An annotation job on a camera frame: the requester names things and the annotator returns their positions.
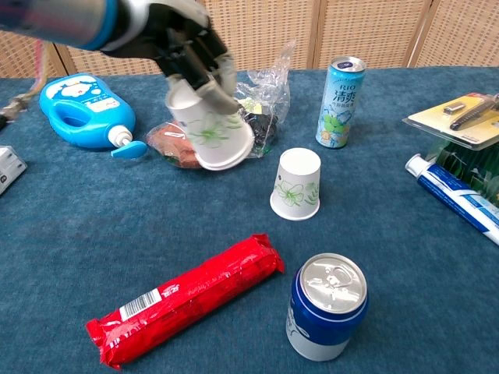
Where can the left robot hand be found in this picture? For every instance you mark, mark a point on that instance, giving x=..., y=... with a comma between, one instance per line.
x=175, y=39

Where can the white paper cup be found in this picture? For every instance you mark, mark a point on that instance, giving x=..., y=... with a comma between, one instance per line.
x=296, y=183
x=228, y=166
x=218, y=134

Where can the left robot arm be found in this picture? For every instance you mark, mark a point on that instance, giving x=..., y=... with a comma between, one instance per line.
x=58, y=19

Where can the brown cloth in plastic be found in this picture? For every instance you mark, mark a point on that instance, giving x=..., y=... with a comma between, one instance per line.
x=173, y=144

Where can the clear plastic bag of items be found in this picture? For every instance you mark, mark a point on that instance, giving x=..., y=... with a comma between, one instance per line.
x=269, y=89

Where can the blue pump detergent bottle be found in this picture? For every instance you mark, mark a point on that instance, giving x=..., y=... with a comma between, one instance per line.
x=82, y=109

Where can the tall light blue drink can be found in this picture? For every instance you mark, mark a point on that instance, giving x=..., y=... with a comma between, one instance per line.
x=339, y=109

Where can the blue felt table cover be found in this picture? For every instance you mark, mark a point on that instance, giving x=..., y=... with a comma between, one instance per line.
x=97, y=210

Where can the wicker folding screen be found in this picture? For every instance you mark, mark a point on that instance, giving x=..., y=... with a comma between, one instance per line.
x=370, y=31

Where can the pastel tissue multipack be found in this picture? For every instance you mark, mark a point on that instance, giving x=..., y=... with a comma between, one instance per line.
x=9, y=167

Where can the red biscuit pack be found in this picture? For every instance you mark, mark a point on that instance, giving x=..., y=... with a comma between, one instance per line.
x=187, y=300

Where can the yellow razor blister pack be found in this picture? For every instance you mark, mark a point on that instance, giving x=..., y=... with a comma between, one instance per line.
x=448, y=124

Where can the short blue white can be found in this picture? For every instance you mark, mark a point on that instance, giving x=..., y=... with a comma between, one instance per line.
x=327, y=304

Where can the blue white toothpaste tube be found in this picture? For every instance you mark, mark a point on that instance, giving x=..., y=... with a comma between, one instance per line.
x=448, y=187

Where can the bag of green packets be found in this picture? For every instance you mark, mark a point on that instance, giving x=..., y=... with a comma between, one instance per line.
x=475, y=167

